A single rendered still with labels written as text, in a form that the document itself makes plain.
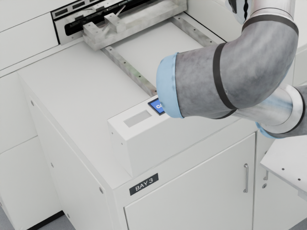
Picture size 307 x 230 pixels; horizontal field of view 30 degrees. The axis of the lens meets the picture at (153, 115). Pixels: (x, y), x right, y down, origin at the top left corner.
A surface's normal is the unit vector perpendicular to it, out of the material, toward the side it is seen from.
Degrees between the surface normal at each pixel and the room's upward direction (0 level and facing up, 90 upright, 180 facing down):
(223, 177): 90
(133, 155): 90
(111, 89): 0
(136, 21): 0
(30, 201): 90
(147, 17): 0
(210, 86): 68
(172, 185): 90
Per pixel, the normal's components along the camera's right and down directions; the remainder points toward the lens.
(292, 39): 0.67, -0.05
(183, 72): -0.58, -0.21
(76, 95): -0.09, -0.73
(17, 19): 0.55, 0.53
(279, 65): 0.53, 0.22
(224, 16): -0.83, 0.43
